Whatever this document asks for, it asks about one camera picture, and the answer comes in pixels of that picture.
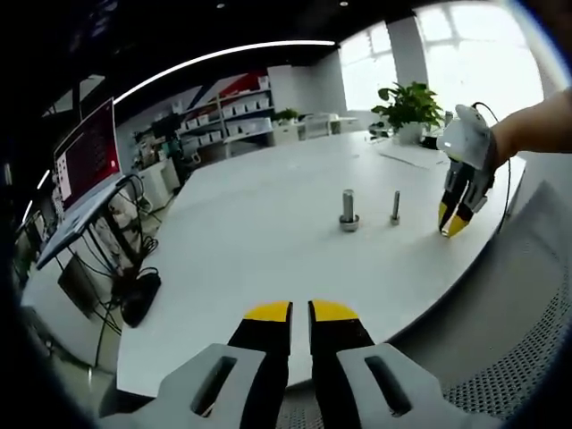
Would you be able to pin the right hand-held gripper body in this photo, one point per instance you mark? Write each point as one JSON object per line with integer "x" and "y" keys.
{"x": 467, "y": 138}

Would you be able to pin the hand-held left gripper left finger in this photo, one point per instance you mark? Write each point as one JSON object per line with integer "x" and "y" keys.
{"x": 205, "y": 384}

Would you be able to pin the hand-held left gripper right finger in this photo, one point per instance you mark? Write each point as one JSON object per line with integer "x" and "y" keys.
{"x": 397, "y": 384}

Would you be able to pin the thin threaded steel stud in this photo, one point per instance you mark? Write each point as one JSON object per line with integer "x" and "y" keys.
{"x": 396, "y": 205}

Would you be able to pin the thick threaded steel stud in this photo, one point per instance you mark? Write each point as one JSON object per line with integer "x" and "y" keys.
{"x": 349, "y": 203}

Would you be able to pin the white flat sheet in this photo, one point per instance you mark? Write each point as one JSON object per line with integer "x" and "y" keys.
{"x": 415, "y": 157}

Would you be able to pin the large green potted plant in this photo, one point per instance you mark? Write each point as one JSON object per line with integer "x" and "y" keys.
{"x": 409, "y": 105}

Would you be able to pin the black bag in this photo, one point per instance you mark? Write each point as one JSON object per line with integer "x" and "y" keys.
{"x": 140, "y": 299}

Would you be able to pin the white low cabinet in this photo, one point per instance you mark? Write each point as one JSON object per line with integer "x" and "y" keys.
{"x": 317, "y": 127}

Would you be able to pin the small green plant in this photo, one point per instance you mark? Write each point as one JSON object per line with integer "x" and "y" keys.
{"x": 285, "y": 115}

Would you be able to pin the grey side desk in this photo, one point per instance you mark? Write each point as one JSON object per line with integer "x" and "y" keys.
{"x": 76, "y": 223}

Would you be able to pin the shelving with white bins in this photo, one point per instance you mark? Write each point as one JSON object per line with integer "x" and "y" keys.
{"x": 237, "y": 116}

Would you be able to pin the dark red computer monitor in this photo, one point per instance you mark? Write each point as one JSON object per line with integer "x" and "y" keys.
{"x": 85, "y": 152}

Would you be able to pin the ceiling light strip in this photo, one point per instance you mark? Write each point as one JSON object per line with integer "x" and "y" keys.
{"x": 214, "y": 56}

